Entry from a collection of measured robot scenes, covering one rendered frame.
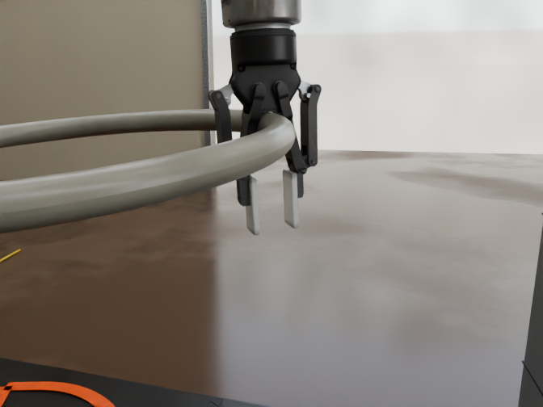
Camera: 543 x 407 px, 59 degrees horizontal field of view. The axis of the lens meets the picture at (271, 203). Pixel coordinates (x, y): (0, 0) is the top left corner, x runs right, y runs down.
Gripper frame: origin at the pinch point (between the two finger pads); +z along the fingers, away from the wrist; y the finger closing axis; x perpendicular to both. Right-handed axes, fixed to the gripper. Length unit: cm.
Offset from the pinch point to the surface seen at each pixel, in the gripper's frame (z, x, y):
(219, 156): -10.3, 21.1, 11.4
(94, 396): 83, -93, 31
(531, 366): 47, -10, -60
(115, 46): -47, -480, -15
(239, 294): 91, -156, -38
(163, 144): 53, -454, -48
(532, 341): 42, -11, -61
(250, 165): -9.0, 19.6, 8.6
